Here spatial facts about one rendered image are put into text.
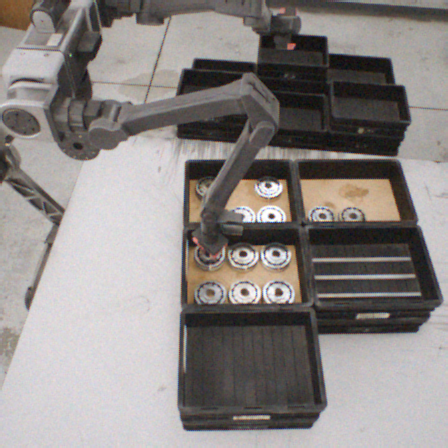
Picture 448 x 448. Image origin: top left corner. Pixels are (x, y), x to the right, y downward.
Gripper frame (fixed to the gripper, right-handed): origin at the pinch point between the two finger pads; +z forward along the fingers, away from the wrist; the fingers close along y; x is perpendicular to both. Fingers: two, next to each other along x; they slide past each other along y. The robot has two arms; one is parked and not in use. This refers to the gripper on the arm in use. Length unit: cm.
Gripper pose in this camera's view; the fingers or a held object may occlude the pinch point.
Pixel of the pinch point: (209, 251)
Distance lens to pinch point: 161.8
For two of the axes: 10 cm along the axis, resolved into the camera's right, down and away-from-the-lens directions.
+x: -7.0, 5.8, -4.2
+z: -0.3, 5.7, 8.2
